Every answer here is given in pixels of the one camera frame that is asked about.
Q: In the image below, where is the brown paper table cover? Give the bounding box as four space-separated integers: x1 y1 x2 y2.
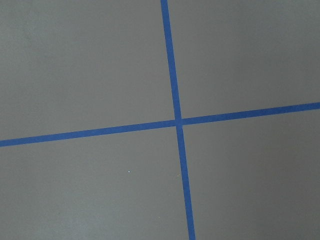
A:
0 0 320 240

